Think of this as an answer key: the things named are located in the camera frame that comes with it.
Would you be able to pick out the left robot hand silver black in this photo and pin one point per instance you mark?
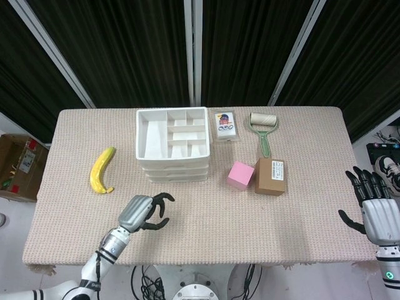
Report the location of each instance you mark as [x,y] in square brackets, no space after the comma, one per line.
[136,212]

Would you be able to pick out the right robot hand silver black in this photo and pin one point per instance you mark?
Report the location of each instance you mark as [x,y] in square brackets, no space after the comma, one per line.
[381,218]

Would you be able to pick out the clear drawer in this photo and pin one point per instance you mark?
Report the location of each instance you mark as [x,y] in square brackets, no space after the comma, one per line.
[175,166]
[178,173]

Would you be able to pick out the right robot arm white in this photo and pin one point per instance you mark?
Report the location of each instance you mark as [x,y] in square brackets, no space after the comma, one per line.
[389,262]

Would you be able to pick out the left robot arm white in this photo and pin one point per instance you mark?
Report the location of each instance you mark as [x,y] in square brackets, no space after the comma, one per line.
[111,243]

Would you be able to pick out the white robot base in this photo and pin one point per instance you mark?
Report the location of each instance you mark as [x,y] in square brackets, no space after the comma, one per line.
[193,290]

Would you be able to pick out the brown cardboard box with label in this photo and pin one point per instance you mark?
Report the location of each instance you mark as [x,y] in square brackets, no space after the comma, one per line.
[268,184]

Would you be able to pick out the white black sneaker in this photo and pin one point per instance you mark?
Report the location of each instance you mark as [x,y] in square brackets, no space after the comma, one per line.
[389,170]

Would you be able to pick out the yellow banana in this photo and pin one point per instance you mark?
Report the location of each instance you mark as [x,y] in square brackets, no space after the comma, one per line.
[98,175]

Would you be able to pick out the black device with coloured buttons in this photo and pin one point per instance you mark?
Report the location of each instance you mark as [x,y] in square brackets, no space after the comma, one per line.
[373,150]

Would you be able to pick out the beige woven tablecloth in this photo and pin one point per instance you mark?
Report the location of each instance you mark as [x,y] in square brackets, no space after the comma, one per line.
[218,225]

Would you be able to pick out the pink cube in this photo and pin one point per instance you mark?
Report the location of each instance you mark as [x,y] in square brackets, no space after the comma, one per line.
[240,175]

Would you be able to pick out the white packet with printed label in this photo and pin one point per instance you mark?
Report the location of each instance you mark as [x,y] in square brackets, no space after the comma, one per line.
[225,126]

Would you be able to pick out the green lint roller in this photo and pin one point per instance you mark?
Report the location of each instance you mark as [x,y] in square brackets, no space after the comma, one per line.
[264,120]

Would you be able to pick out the black curtain panel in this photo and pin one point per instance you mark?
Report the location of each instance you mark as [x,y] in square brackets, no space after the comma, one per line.
[22,93]
[125,53]
[359,62]
[250,47]

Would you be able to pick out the white drawer organizer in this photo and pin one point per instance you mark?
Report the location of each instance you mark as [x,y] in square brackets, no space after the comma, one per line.
[140,134]

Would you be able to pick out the white frame post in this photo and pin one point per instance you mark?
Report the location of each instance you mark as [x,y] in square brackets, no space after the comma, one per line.
[193,53]
[297,53]
[53,53]

